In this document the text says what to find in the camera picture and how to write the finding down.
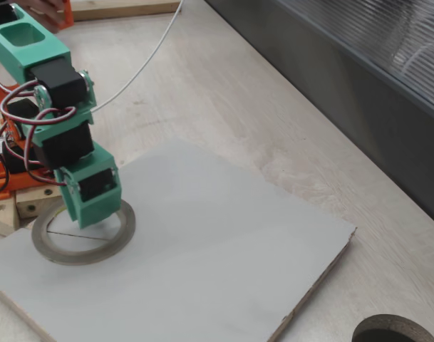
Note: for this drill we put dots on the grey-faced chipboard panel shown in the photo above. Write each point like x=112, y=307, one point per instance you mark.
x=202, y=285

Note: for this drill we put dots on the plain wooden block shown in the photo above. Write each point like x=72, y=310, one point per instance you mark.
x=3, y=221

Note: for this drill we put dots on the wooden plank without holes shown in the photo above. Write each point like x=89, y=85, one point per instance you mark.
x=124, y=10

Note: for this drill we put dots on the person's hand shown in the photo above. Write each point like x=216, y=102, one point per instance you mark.
x=49, y=12

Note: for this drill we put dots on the orange leader arm part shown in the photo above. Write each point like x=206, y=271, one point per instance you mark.
x=67, y=18

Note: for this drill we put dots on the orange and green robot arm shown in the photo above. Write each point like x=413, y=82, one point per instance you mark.
x=42, y=53

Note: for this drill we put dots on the wooden plank with holes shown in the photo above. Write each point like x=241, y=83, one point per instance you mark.
x=31, y=206

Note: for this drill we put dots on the grey ribbed partition panel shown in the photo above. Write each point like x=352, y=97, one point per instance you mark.
x=345, y=89

